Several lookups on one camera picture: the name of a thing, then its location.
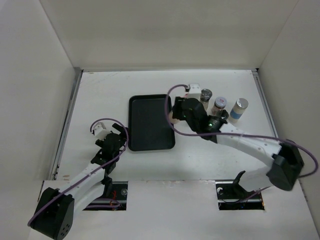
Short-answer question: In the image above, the yellow cap spice bottle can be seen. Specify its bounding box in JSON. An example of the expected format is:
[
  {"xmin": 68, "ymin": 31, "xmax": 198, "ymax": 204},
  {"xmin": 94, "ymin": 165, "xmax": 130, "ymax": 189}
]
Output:
[{"xmin": 168, "ymin": 111, "xmax": 180, "ymax": 125}]

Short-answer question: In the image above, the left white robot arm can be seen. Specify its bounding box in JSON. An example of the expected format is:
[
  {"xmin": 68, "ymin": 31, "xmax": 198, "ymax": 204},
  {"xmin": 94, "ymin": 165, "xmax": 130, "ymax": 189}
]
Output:
[{"xmin": 27, "ymin": 119, "xmax": 129, "ymax": 240}]

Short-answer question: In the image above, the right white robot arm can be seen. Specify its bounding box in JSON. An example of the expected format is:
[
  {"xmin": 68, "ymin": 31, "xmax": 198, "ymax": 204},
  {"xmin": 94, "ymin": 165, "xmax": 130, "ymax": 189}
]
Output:
[{"xmin": 172, "ymin": 97, "xmax": 304, "ymax": 198}]

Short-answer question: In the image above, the grey cap pepper grinder bottle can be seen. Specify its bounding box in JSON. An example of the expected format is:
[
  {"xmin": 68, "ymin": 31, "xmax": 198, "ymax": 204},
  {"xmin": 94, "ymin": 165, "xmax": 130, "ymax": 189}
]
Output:
[{"xmin": 200, "ymin": 88, "xmax": 213, "ymax": 111}]

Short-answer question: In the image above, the black rectangular plastic tray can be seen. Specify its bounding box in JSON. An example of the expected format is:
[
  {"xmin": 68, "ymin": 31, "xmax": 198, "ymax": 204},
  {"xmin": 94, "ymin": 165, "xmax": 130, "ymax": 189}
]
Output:
[{"xmin": 128, "ymin": 94, "xmax": 176, "ymax": 152}]

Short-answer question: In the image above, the red label spice jar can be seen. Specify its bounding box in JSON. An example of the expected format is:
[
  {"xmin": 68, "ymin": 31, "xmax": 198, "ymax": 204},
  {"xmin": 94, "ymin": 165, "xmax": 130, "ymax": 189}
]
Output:
[{"xmin": 211, "ymin": 96, "xmax": 227, "ymax": 116}]

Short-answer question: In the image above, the black cap grinder bottle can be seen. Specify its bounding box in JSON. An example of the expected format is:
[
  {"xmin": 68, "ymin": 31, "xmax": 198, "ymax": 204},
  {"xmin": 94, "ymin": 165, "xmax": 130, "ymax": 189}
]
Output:
[{"xmin": 216, "ymin": 109, "xmax": 229, "ymax": 121}]

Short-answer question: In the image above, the silver cap blue label bottle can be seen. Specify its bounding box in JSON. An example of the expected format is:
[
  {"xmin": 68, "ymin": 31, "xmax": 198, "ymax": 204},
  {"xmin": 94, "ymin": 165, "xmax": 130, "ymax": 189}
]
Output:
[{"xmin": 228, "ymin": 98, "xmax": 249, "ymax": 123}]

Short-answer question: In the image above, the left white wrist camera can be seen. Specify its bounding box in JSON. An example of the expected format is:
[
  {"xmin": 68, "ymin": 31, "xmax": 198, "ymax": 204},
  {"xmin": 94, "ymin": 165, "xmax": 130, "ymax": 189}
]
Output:
[{"xmin": 92, "ymin": 122, "xmax": 109, "ymax": 140}]

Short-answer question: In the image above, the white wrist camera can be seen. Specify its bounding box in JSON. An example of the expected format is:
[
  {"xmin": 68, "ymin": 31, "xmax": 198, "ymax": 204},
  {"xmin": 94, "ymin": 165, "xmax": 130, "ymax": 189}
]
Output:
[
  {"xmin": 186, "ymin": 83, "xmax": 202, "ymax": 101},
  {"xmin": 92, "ymin": 122, "xmax": 109, "ymax": 140}
]

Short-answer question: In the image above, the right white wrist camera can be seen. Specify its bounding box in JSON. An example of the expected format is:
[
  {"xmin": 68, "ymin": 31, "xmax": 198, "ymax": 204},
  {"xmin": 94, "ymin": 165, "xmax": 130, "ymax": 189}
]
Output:
[{"xmin": 186, "ymin": 83, "xmax": 202, "ymax": 101}]

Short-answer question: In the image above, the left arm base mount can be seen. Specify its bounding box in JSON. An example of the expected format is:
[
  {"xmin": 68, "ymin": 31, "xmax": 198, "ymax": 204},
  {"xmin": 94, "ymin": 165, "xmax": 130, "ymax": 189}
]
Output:
[{"xmin": 84, "ymin": 176, "xmax": 129, "ymax": 211}]

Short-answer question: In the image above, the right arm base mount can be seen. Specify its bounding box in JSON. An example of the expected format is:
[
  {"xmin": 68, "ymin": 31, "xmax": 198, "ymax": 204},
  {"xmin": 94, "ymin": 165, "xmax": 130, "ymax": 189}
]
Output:
[{"xmin": 215, "ymin": 171, "xmax": 265, "ymax": 211}]

